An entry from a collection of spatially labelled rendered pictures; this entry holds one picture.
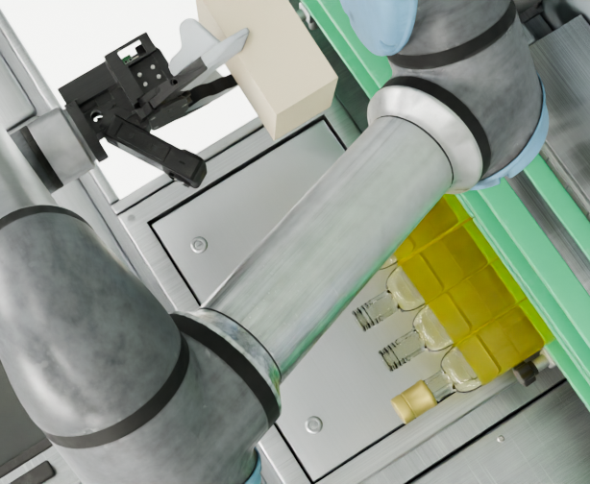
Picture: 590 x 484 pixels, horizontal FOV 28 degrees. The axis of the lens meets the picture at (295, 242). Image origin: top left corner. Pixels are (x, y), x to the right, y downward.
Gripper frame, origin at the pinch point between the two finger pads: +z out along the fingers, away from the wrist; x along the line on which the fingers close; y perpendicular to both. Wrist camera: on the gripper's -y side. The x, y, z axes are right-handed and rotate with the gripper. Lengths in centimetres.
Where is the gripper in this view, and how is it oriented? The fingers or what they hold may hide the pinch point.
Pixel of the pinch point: (252, 56)
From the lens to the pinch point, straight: 131.3
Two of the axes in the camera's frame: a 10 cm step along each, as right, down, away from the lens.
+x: -0.4, 1.4, 9.9
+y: -5.3, -8.4, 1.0
